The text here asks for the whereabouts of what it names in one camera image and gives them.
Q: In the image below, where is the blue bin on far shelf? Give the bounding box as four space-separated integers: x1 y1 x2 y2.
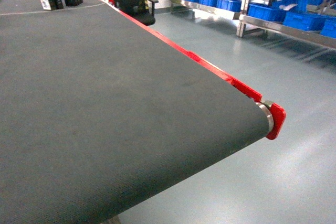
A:
283 12 327 31

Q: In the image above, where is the red conveyor side rail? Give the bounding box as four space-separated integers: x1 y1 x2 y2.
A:
102 1 286 140

